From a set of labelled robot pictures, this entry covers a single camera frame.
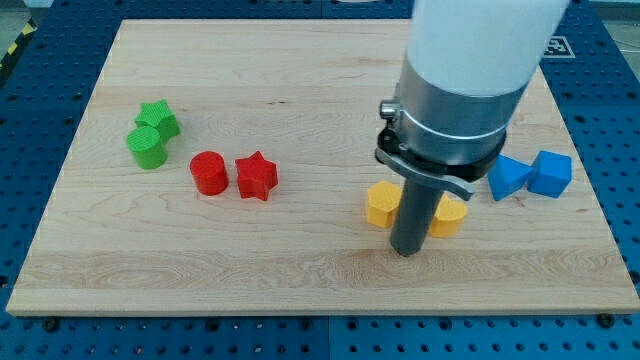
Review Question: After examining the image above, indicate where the red star block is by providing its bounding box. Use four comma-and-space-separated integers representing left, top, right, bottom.
235, 151, 278, 201

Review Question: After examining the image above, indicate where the red cylinder block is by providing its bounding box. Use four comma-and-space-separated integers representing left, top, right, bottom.
189, 151, 229, 196

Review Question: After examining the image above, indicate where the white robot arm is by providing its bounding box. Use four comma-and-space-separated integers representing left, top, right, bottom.
375, 0, 569, 256

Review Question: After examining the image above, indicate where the fiducial marker tag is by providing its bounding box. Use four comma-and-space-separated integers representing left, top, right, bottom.
543, 35, 575, 59

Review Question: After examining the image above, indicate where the yellow hexagon block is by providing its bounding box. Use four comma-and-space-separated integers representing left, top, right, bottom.
365, 181, 402, 228

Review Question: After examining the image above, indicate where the green star block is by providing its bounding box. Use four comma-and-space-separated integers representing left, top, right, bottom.
134, 99, 181, 143

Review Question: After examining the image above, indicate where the yellow heart block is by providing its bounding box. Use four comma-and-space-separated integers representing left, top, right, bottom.
429, 194, 468, 238

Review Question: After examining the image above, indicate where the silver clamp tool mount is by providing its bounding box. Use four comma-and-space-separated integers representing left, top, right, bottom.
375, 59, 526, 200

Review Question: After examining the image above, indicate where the green cylinder block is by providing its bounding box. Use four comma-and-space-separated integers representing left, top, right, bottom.
126, 126, 168, 170

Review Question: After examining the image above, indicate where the wooden board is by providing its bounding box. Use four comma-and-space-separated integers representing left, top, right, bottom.
6, 20, 639, 317

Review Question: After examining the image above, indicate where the blue triangle block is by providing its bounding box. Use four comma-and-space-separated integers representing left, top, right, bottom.
488, 155, 533, 201

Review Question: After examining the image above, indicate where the blue cube block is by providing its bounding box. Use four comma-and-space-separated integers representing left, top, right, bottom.
527, 150, 572, 198

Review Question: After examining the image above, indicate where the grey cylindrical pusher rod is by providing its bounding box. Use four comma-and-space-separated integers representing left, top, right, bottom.
390, 180, 443, 257

